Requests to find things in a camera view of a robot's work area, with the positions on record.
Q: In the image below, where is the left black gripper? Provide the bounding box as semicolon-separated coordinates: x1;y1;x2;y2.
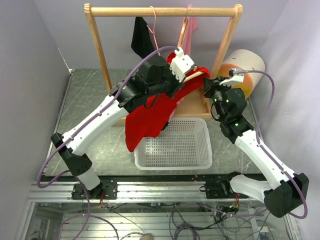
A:
147;62;187;99

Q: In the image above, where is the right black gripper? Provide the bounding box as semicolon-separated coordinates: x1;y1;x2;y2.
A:
203;76;234;120

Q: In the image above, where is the light wooden hanger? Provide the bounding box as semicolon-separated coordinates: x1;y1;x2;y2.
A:
184;66;204;82

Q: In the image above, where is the black printed t shirt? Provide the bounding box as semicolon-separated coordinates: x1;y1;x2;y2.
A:
131;16;155;59

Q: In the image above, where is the pink wire hanger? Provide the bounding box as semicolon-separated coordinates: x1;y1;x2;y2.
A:
146;6;159;50

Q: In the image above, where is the red t shirt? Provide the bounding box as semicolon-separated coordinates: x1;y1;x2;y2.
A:
125;67;210;152

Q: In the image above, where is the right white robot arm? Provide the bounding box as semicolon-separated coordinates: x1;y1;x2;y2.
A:
203;77;309;218

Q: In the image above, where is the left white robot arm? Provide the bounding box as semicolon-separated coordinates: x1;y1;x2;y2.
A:
51;54;195;199

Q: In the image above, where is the wooden hanger metal hook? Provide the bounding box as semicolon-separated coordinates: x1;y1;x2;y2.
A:
177;8;188;48

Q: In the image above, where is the pink t shirt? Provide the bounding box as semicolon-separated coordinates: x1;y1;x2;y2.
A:
181;16;198;56

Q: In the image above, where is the wooden clothes rack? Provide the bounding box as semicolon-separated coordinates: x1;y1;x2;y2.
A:
84;3;243;120

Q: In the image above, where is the round pastel drawer cabinet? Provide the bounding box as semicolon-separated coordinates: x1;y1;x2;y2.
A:
218;49;265;99

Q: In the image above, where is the white plastic basket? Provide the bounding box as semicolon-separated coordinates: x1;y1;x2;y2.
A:
134;117;213;171

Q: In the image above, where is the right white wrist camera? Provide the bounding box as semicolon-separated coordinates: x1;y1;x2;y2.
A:
219;68;247;87

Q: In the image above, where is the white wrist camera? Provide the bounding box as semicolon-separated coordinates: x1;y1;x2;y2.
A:
169;47;195;83
219;68;247;87

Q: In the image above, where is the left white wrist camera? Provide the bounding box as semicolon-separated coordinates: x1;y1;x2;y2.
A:
169;47;195;83

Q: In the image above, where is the aluminium mounting rail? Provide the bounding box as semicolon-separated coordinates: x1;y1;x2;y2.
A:
27;181;291;203

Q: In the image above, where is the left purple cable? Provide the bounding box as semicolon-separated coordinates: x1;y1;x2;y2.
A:
36;46;181;240

